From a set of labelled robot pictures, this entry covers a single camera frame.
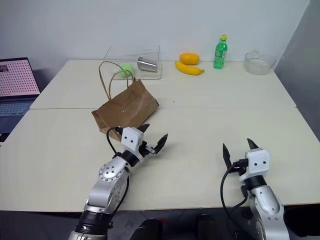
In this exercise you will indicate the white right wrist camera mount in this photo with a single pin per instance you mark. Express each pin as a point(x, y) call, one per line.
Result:
point(257, 163)

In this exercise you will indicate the orange mango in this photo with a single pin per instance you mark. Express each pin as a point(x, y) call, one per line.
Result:
point(189, 58)

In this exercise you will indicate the shiny metal cup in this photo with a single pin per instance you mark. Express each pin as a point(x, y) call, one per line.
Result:
point(147, 65)

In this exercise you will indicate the yellow banana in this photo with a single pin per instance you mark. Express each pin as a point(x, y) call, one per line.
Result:
point(188, 69)

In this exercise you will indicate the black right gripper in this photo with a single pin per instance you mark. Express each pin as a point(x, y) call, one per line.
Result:
point(237, 170)

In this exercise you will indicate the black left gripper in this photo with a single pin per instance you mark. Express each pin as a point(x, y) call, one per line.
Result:
point(144, 149)

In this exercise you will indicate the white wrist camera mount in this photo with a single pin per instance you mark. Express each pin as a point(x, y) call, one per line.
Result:
point(257, 163)
point(131, 137)

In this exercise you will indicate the open laptop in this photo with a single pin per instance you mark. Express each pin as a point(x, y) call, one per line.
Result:
point(15, 82)

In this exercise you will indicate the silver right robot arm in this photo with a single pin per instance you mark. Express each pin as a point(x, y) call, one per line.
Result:
point(268, 207)

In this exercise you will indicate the green plastic soda bottle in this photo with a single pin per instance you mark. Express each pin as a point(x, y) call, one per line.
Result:
point(220, 53)

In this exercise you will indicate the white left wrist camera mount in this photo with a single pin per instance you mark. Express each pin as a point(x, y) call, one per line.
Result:
point(131, 137)

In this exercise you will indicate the black object under table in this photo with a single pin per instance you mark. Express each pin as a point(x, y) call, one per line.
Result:
point(303, 220)

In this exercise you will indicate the clear plastic box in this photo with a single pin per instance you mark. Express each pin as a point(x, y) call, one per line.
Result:
point(150, 62)

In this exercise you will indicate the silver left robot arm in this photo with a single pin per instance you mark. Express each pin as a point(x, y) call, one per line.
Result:
point(106, 182)

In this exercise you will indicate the brown paper bag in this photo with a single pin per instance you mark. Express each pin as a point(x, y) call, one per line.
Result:
point(127, 107)

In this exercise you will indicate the green ball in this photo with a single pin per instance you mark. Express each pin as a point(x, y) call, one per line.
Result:
point(125, 69)

